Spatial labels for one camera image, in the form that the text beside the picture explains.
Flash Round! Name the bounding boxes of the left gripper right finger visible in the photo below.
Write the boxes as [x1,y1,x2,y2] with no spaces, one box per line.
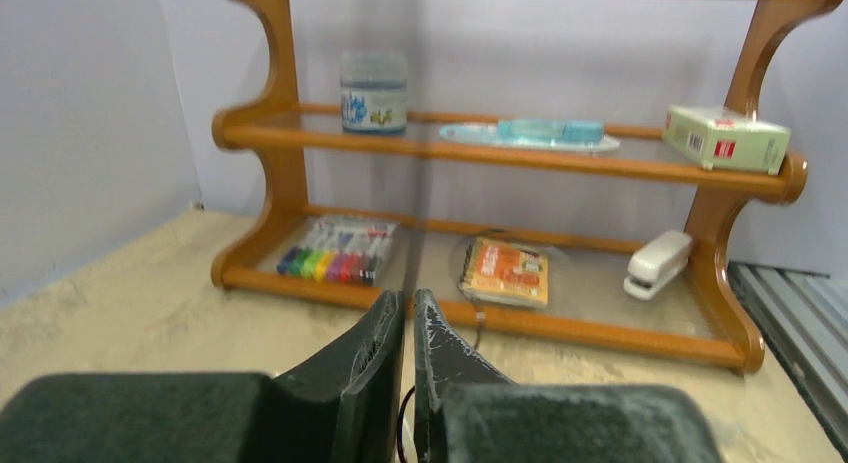
[414,290,722,462]

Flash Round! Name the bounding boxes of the white stapler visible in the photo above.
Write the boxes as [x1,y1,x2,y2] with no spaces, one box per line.
[623,230,693,301]

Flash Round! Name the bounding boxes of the blue white jar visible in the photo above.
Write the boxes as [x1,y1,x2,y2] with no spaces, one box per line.
[339,51,408,135]

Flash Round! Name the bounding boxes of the aluminium frame rails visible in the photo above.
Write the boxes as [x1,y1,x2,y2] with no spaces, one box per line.
[728,262,847,459]

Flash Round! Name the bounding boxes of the blue blister pack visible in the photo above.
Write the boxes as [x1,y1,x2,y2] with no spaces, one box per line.
[439,119,620,154]

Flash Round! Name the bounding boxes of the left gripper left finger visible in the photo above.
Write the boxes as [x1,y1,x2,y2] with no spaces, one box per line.
[1,291,404,462]

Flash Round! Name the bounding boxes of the wooden shelf rack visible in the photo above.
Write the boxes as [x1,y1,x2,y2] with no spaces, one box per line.
[211,0,843,374]

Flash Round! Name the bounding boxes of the coloured marker set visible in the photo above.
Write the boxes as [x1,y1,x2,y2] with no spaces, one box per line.
[276,214,399,287]

